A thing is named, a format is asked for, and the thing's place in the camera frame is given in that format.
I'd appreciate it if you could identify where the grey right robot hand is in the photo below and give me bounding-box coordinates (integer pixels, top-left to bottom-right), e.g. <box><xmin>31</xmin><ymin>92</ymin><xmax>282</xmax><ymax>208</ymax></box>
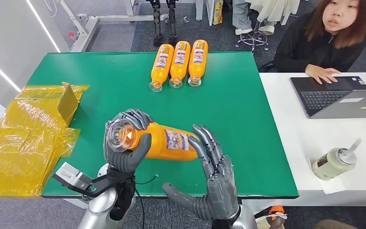
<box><xmin>161</xmin><ymin>124</ymin><xmax>239</xmax><ymax>222</ymax></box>

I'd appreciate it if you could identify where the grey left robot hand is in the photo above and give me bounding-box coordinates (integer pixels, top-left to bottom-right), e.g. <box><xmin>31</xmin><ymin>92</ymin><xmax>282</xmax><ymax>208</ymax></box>
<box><xmin>103</xmin><ymin>108</ymin><xmax>154</xmax><ymax>178</ymax></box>

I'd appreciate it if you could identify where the orange bottle with clear cap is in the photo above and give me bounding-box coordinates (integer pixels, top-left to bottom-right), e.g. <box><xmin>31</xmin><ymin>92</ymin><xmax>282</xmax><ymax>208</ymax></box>
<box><xmin>107</xmin><ymin>118</ymin><xmax>200</xmax><ymax>162</ymax></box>
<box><xmin>187</xmin><ymin>39</ymin><xmax>209</xmax><ymax>87</ymax></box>
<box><xmin>148</xmin><ymin>43</ymin><xmax>175</xmax><ymax>93</ymax></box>
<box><xmin>169</xmin><ymin>41</ymin><xmax>192</xmax><ymax>89</ymax></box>

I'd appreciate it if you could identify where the orange and white object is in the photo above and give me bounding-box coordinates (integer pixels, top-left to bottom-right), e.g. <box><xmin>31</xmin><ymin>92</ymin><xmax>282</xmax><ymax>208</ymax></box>
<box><xmin>254</xmin><ymin>205</ymin><xmax>288</xmax><ymax>229</ymax></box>

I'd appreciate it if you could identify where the green table mat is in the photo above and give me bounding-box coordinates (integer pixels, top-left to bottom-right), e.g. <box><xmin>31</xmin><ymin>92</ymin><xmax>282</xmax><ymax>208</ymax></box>
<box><xmin>25</xmin><ymin>51</ymin><xmax>299</xmax><ymax>200</ymax></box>

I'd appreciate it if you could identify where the white table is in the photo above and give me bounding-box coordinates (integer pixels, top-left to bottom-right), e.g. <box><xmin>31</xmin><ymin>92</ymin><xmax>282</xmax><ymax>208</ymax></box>
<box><xmin>241</xmin><ymin>72</ymin><xmax>366</xmax><ymax>216</ymax></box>

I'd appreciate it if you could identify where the yellow film wrapped cardboard box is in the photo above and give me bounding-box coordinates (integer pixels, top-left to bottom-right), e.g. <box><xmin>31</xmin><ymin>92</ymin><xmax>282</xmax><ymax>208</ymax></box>
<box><xmin>0</xmin><ymin>82</ymin><xmax>91</xmax><ymax>200</ymax></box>

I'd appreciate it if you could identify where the white paper sheet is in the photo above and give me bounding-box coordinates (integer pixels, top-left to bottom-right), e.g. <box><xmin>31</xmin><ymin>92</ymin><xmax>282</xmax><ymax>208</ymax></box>
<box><xmin>307</xmin><ymin>157</ymin><xmax>348</xmax><ymax>195</ymax></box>

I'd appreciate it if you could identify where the pale cup with straw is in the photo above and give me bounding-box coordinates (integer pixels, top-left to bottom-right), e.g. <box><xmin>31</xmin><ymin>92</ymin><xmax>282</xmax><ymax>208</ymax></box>
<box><xmin>311</xmin><ymin>138</ymin><xmax>363</xmax><ymax>181</ymax></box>

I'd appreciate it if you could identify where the grey laptop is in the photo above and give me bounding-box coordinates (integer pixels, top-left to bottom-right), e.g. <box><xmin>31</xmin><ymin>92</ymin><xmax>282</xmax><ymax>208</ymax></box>
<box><xmin>289</xmin><ymin>75</ymin><xmax>366</xmax><ymax>120</ymax></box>

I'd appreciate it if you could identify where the black stand leg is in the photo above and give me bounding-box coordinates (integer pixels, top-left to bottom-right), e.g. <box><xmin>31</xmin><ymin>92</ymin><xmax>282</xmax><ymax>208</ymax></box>
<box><xmin>166</xmin><ymin>0</ymin><xmax>180</xmax><ymax>46</ymax></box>
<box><xmin>146</xmin><ymin>0</ymin><xmax>165</xmax><ymax>47</ymax></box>

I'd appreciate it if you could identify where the chrome chair base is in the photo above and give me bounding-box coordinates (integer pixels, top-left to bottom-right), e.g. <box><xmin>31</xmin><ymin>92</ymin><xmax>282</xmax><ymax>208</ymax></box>
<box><xmin>234</xmin><ymin>19</ymin><xmax>270</xmax><ymax>52</ymax></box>

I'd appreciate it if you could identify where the person's hand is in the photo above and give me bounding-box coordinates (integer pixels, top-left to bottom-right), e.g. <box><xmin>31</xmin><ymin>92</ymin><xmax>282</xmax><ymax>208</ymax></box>
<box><xmin>305</xmin><ymin>64</ymin><xmax>341</xmax><ymax>85</ymax></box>

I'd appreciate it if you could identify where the person at laptop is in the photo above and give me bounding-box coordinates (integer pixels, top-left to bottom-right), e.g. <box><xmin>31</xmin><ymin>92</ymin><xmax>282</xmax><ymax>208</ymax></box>
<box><xmin>271</xmin><ymin>0</ymin><xmax>366</xmax><ymax>85</ymax></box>

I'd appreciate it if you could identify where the yellow printed bag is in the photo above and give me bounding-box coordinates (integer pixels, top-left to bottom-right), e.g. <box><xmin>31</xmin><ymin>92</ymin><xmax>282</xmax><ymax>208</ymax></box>
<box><xmin>212</xmin><ymin>0</ymin><xmax>224</xmax><ymax>26</ymax></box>

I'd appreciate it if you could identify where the seated person in background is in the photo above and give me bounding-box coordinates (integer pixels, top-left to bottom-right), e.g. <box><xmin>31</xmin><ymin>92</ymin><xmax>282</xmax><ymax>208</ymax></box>
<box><xmin>232</xmin><ymin>0</ymin><xmax>301</xmax><ymax>36</ymax></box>

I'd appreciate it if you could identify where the black cable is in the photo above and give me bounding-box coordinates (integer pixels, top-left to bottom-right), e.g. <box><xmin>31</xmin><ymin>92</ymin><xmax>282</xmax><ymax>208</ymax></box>
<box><xmin>134</xmin><ymin>174</ymin><xmax>159</xmax><ymax>229</ymax></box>

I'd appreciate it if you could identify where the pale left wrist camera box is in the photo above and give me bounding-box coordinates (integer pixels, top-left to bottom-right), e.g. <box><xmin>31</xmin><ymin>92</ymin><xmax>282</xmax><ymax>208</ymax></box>
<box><xmin>52</xmin><ymin>162</ymin><xmax>92</xmax><ymax>194</ymax></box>

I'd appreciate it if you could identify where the white metal frame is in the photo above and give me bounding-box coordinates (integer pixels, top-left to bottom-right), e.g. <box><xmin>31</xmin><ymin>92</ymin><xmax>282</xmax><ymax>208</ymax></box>
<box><xmin>42</xmin><ymin>0</ymin><xmax>205</xmax><ymax>53</ymax></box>

